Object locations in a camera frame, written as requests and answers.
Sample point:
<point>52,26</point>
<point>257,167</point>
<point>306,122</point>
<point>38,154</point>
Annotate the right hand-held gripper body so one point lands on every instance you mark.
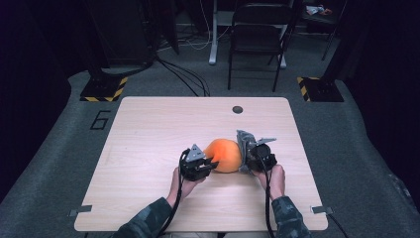
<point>262,158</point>

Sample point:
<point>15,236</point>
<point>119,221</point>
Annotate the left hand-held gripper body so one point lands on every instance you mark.
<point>193,168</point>

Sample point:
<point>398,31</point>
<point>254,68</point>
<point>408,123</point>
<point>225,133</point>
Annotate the orange plush toy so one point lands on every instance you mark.
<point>224,155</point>

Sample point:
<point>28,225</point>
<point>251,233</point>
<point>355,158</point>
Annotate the person's left hand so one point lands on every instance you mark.
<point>180,191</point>

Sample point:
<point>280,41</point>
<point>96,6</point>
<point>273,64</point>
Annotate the person's right hand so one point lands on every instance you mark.
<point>276,183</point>

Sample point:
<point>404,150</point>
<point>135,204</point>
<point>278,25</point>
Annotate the black table grommet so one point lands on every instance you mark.
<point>237,109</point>

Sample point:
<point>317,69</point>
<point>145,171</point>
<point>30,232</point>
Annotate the grey tape strip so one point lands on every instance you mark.
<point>81,210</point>
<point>322,210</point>

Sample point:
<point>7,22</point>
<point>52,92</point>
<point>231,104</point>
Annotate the black stand base hazard stripes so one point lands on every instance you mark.
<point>322,90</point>
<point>100,89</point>

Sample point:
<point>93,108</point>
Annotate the white desk leg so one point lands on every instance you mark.
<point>213,39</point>
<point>283,61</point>

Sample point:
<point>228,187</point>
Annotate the black folding chair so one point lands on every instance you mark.
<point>257,39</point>

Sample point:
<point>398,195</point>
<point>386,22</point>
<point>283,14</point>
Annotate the dark chair with clutter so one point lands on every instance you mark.
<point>325,23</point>

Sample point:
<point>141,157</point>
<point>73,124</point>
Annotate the black cabinet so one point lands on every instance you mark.
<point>122,33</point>

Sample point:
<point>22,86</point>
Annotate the orange and white clutter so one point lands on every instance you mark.
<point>317,10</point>

